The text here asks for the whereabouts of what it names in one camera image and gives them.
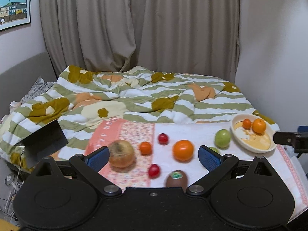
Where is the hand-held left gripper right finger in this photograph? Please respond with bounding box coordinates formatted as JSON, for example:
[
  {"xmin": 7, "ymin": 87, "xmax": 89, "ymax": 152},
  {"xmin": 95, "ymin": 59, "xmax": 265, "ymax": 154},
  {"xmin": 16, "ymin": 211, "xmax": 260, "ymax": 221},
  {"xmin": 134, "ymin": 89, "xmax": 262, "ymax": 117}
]
[{"xmin": 186, "ymin": 145, "xmax": 277, "ymax": 196}]

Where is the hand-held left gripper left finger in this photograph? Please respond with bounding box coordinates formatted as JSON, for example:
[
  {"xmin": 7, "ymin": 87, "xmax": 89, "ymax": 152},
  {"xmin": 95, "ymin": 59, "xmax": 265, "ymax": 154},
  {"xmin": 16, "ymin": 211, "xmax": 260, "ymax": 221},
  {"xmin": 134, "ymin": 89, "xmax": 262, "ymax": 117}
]
[{"xmin": 31, "ymin": 146, "xmax": 123, "ymax": 196}]

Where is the yellowish brown apple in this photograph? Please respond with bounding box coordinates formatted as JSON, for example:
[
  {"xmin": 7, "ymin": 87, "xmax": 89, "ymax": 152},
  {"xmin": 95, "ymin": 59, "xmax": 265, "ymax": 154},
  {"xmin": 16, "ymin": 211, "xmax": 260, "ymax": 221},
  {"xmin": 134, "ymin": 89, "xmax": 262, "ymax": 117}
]
[{"xmin": 107, "ymin": 140, "xmax": 136, "ymax": 168}]

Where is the cream ceramic bowl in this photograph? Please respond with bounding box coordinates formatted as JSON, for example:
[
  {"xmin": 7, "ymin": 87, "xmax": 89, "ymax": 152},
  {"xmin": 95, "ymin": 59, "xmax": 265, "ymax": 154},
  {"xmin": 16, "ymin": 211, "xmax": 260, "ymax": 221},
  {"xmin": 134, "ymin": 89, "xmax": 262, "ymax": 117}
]
[{"xmin": 230, "ymin": 114, "xmax": 277, "ymax": 153}]

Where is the brown kiwi with sticker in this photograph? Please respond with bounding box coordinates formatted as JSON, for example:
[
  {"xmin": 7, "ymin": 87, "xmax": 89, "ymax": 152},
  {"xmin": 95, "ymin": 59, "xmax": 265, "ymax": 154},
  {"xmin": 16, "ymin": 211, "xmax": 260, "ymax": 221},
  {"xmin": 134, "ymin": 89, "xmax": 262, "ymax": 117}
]
[{"xmin": 166, "ymin": 170, "xmax": 188, "ymax": 191}]

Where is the pink floral towel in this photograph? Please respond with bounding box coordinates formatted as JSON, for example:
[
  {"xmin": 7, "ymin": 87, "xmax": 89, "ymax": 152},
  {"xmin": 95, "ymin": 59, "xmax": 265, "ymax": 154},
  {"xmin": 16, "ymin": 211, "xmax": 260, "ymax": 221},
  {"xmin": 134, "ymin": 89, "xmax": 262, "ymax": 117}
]
[{"xmin": 84, "ymin": 118, "xmax": 308, "ymax": 206}]

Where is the large orange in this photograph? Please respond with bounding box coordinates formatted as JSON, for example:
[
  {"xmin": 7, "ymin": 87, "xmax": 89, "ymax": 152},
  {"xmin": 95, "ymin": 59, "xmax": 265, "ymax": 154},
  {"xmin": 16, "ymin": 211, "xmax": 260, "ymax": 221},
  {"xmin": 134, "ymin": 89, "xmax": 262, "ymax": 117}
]
[{"xmin": 172, "ymin": 140, "xmax": 194, "ymax": 162}]

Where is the medium orange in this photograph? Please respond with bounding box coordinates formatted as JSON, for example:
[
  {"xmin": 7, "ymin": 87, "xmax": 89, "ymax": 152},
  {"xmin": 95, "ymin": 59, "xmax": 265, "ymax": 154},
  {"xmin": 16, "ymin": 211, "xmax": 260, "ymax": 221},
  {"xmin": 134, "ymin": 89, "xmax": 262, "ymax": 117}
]
[{"xmin": 252, "ymin": 118, "xmax": 267, "ymax": 134}]

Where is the striped floral blanket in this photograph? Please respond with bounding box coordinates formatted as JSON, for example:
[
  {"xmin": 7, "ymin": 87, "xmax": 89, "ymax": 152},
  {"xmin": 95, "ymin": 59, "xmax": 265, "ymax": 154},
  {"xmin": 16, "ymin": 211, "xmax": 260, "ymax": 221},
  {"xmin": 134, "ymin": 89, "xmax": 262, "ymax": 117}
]
[{"xmin": 0, "ymin": 65, "xmax": 281, "ymax": 164}]

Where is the grey patterned pillow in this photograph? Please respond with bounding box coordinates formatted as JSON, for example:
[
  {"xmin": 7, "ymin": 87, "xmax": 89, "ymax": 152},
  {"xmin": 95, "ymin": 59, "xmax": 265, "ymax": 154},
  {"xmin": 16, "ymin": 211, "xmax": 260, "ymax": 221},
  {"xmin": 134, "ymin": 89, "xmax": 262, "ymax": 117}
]
[{"xmin": 20, "ymin": 76, "xmax": 56, "ymax": 104}]

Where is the grey headboard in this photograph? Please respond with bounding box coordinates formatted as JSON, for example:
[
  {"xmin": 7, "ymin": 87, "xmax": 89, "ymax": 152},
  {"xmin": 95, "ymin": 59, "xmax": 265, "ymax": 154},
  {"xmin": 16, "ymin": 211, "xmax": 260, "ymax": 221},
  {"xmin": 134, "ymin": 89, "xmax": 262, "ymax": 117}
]
[{"xmin": 0, "ymin": 51, "xmax": 58, "ymax": 116}]

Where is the beige curtain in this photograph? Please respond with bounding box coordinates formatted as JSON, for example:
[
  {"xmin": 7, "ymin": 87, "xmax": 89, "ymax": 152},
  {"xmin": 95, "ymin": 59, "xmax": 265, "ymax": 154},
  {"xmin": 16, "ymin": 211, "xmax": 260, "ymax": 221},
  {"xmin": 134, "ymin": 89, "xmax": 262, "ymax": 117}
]
[{"xmin": 39, "ymin": 0, "xmax": 241, "ymax": 82}]

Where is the white cable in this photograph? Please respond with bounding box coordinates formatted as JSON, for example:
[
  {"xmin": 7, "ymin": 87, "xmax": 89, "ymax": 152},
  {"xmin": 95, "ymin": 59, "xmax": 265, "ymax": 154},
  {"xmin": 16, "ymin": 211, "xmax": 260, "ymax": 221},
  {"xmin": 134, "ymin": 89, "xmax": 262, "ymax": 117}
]
[{"xmin": 14, "ymin": 149, "xmax": 26, "ymax": 190}]

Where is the framed wall poster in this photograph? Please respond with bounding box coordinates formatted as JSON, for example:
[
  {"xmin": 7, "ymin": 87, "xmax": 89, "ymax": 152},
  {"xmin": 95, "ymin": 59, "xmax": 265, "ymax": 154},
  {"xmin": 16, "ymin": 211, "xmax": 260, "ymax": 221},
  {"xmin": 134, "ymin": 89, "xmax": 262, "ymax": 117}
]
[{"xmin": 0, "ymin": 0, "xmax": 32, "ymax": 32}]

